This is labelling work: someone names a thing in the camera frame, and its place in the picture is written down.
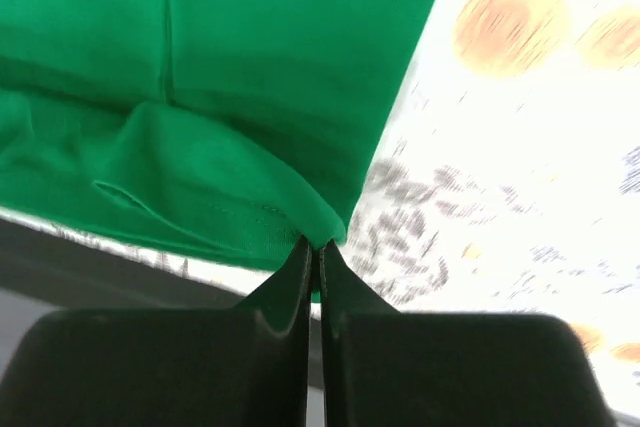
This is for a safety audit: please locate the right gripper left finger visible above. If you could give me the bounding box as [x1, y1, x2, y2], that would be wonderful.
[1, 240, 313, 426]

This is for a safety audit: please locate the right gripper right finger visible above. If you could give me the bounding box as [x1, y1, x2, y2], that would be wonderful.
[317, 244, 614, 427]

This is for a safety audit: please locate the green t-shirt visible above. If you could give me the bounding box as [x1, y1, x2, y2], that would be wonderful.
[1, 0, 434, 270]

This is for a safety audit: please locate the floral table mat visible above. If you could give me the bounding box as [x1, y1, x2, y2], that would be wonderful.
[49, 0, 640, 418]

